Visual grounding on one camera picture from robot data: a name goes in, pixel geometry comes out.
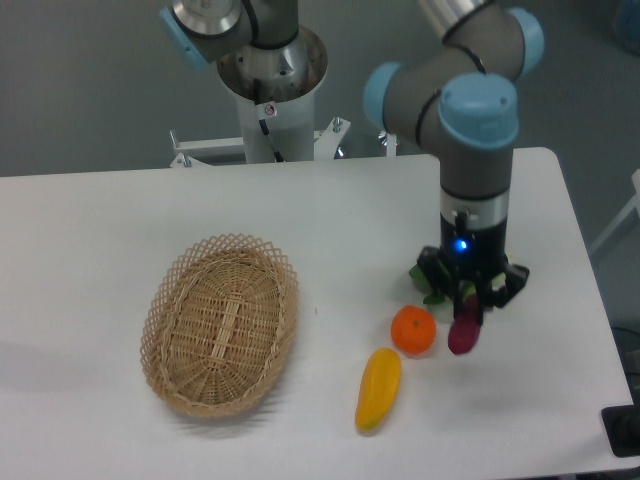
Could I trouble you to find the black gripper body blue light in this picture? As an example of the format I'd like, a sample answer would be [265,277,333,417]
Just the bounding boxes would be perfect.
[438,215,507,280]

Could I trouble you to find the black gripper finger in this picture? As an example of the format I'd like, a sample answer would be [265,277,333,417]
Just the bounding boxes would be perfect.
[476,263,530,323]
[417,246,464,317]

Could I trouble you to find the purple sweet potato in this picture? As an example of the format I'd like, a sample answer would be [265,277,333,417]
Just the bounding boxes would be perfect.
[448,294,483,355]

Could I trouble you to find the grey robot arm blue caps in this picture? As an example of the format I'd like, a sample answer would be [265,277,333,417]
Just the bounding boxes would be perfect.
[160,1,545,323]

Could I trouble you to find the green bok choy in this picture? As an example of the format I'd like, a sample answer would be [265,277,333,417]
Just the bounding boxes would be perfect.
[409,250,529,309]

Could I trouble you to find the orange mandarin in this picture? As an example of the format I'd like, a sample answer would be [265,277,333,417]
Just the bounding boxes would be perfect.
[390,305,437,356]

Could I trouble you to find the yellow mango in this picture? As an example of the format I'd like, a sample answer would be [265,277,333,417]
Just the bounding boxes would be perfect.
[354,348,402,433]

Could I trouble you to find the black device at table edge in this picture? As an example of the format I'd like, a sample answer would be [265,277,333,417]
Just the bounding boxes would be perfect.
[601,405,639,458]

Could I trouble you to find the woven wicker basket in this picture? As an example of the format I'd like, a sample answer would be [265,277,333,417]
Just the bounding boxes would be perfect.
[140,234,299,419]

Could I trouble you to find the white frame at right edge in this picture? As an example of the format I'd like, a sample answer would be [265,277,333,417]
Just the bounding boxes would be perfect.
[588,170,639,258]

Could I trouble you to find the white metal base frame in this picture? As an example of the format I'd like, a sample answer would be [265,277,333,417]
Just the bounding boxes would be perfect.
[169,116,401,168]

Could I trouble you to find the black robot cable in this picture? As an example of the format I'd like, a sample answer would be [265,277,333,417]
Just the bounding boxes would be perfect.
[252,78,286,164]

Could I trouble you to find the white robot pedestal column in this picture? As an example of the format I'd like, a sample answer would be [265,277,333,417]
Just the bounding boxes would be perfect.
[217,26,328,142]

